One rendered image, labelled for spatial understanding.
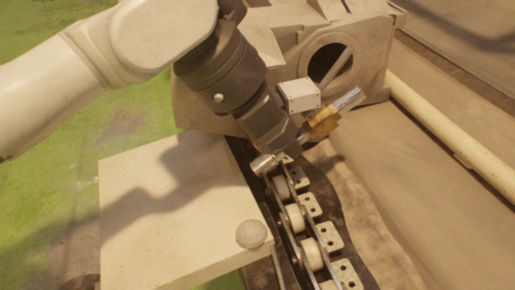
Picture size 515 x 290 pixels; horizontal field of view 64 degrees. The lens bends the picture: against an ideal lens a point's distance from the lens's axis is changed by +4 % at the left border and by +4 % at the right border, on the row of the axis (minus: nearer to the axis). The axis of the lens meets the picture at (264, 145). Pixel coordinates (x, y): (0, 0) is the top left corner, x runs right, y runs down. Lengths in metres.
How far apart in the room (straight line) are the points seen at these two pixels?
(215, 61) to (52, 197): 1.78
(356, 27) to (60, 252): 1.51
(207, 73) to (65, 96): 0.14
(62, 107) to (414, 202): 0.46
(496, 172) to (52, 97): 0.54
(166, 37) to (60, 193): 1.80
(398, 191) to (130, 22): 0.43
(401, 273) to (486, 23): 0.70
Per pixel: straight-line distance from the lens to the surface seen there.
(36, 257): 1.91
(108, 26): 0.38
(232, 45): 0.44
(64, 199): 2.10
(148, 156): 0.71
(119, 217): 0.62
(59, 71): 0.40
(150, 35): 0.39
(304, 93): 0.50
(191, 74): 0.44
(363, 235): 0.59
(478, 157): 0.65
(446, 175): 0.66
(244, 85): 0.45
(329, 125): 0.56
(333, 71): 0.53
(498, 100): 0.84
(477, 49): 0.99
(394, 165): 0.67
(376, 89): 0.78
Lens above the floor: 1.20
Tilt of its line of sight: 38 degrees down
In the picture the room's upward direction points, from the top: 12 degrees counter-clockwise
